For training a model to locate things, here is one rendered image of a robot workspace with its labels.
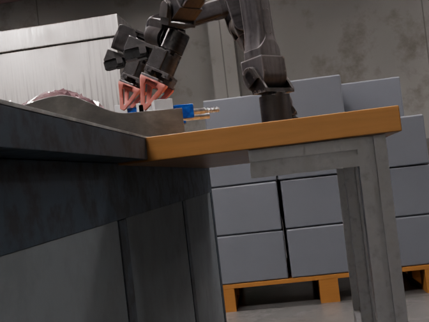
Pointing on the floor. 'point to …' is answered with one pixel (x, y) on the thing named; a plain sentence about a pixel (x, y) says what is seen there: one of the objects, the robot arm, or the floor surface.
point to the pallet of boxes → (313, 197)
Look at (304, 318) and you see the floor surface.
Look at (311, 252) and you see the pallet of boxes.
